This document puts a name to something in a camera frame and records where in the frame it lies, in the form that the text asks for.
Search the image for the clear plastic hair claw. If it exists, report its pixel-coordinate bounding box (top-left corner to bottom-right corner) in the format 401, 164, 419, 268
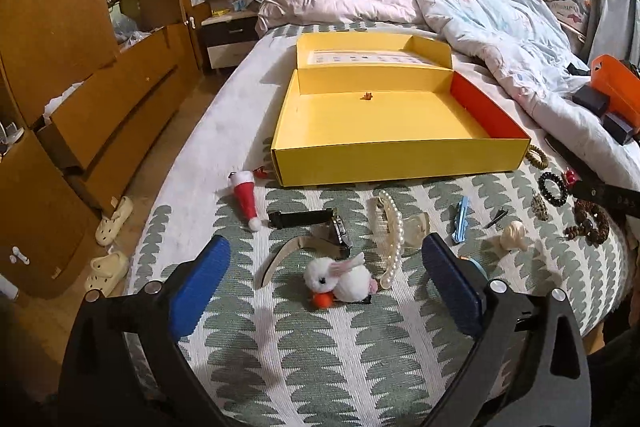
402, 212, 431, 251

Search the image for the wrist watch with strap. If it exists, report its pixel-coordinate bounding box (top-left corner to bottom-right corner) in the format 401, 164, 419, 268
255, 208, 352, 289

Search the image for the light blue bangle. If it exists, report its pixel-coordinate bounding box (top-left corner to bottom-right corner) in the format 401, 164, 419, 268
460, 256, 489, 281

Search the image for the blue hair clip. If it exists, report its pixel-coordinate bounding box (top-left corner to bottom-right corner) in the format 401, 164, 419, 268
451, 196, 470, 245

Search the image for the white slipper far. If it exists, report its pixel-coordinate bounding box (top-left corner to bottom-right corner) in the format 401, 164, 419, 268
94, 196, 134, 247

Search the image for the white slipper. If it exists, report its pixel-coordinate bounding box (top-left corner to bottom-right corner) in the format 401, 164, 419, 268
85, 251, 129, 297
94, 196, 134, 247

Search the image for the brown wooden bead bracelet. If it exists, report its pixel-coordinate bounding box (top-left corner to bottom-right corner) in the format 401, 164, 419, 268
524, 144, 550, 171

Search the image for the black small box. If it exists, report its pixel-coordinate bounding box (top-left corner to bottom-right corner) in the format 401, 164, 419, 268
572, 84, 611, 118
602, 112, 636, 145

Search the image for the red santa hat clip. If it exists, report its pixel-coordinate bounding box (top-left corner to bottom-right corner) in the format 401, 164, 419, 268
229, 170, 262, 232

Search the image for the small black hair clip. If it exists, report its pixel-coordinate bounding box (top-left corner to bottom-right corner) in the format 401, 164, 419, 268
485, 208, 508, 229

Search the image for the wooden wardrobe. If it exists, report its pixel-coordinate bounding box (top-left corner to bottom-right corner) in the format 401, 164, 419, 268
1, 0, 204, 298

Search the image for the white bunny hair clip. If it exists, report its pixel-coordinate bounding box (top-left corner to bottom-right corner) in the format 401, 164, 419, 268
304, 253, 378, 309

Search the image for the white floral duvet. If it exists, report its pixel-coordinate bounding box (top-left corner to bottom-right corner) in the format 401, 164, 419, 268
416, 0, 639, 190

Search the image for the bedside table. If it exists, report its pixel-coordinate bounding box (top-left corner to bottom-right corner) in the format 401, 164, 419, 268
198, 10, 259, 69

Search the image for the large brown bead bracelet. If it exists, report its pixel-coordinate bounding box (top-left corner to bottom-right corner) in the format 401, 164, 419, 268
563, 198, 614, 249

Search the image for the yellow cardboard box tray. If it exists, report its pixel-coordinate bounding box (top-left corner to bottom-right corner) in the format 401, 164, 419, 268
271, 32, 530, 187

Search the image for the black bead bracelet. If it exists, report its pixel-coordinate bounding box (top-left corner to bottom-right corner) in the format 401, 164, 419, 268
537, 170, 571, 208

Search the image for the white slipper near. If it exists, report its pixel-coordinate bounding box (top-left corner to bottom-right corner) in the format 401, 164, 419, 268
85, 251, 129, 297

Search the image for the pink blanket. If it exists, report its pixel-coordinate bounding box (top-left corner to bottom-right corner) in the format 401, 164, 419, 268
256, 0, 423, 36

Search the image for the patterned pillow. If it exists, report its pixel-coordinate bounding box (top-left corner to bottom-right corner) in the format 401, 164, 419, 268
544, 0, 591, 35

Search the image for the orange box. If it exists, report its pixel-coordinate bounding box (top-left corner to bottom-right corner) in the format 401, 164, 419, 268
590, 54, 640, 130

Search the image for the cream shell hair claw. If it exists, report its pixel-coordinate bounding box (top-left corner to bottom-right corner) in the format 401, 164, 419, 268
495, 220, 528, 253

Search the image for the pearl hair clip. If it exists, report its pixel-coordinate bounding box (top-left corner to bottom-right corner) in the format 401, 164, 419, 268
375, 190, 405, 291

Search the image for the small gold hair clip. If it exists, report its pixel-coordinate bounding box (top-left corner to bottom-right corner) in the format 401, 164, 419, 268
530, 194, 549, 221

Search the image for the green patterned bed sheet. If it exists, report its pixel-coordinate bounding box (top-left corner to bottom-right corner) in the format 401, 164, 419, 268
128, 26, 634, 426

